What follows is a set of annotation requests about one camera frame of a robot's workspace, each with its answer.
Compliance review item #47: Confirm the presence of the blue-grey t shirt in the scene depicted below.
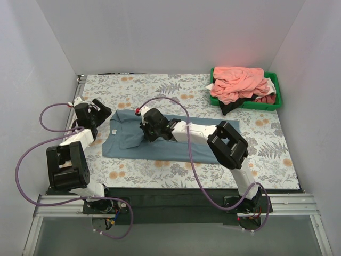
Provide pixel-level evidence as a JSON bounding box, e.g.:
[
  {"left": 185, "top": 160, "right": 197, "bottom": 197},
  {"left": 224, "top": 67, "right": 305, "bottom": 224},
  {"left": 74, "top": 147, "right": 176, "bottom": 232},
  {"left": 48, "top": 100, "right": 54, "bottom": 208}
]
[{"left": 102, "top": 109, "right": 222, "bottom": 164}]

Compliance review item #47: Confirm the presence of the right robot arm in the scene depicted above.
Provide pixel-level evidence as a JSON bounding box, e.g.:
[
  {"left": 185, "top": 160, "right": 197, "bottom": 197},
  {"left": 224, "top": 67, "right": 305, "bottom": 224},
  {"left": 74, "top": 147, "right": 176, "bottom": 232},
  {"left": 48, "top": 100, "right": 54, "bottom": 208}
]
[{"left": 135, "top": 106, "right": 262, "bottom": 212}]

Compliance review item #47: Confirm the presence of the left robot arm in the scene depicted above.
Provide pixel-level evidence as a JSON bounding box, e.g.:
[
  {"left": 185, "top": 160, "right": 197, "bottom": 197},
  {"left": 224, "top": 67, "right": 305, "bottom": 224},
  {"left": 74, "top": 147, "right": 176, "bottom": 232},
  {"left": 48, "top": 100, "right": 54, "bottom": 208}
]
[{"left": 46, "top": 97, "right": 113, "bottom": 213}]

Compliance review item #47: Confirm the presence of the black t shirt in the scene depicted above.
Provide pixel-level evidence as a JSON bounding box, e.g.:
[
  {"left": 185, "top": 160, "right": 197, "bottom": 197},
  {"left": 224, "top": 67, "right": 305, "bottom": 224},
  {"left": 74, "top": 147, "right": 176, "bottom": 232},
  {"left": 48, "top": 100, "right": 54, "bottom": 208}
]
[{"left": 219, "top": 94, "right": 257, "bottom": 116}]

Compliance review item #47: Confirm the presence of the pink t shirt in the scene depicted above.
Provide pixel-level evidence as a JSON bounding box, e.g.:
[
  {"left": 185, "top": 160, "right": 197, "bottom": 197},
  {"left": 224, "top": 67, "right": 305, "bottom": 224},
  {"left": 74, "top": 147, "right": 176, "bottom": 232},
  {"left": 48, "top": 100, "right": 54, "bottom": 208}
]
[{"left": 210, "top": 67, "right": 269, "bottom": 104}]

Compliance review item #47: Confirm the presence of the dark red t shirt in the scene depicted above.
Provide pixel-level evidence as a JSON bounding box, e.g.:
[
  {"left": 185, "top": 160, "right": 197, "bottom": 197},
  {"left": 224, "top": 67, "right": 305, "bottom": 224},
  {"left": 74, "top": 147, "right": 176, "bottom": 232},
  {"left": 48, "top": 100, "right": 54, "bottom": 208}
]
[{"left": 253, "top": 94, "right": 277, "bottom": 105}]

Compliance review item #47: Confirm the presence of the green plastic bin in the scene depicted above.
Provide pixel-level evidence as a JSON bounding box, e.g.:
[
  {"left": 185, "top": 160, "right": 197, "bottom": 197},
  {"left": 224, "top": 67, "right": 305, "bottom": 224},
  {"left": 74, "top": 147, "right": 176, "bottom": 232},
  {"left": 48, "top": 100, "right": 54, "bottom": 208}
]
[{"left": 209, "top": 67, "right": 282, "bottom": 111}]

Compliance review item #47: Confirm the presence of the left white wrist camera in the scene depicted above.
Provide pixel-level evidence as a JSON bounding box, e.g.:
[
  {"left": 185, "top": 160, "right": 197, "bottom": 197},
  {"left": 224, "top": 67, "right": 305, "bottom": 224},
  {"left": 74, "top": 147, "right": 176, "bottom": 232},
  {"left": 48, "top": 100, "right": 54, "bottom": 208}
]
[{"left": 67, "top": 96, "right": 86, "bottom": 108}]

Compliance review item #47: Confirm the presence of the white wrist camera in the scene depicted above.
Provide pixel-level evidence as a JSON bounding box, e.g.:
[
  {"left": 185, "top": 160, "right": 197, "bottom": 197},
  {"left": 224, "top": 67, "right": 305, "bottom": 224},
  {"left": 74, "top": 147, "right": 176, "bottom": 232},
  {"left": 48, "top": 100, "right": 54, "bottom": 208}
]
[
  {"left": 67, "top": 96, "right": 86, "bottom": 108},
  {"left": 135, "top": 106, "right": 150, "bottom": 125}
]

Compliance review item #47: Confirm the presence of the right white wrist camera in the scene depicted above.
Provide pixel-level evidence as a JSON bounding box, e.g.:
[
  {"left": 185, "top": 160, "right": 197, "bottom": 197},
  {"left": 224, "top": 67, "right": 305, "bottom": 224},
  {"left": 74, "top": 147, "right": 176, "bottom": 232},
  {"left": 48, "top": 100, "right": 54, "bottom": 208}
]
[{"left": 135, "top": 106, "right": 150, "bottom": 125}]

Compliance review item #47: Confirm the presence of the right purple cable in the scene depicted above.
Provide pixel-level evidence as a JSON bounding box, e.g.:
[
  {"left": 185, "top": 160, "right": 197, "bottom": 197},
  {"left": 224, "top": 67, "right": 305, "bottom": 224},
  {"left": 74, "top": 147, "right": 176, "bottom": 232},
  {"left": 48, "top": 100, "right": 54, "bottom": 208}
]
[{"left": 135, "top": 96, "right": 270, "bottom": 234}]

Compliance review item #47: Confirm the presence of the aluminium rail frame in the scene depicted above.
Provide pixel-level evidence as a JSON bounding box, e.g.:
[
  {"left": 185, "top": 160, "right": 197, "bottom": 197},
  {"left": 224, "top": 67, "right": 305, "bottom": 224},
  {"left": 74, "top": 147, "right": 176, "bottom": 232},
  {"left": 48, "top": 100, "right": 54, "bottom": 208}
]
[{"left": 22, "top": 74, "right": 334, "bottom": 256}]

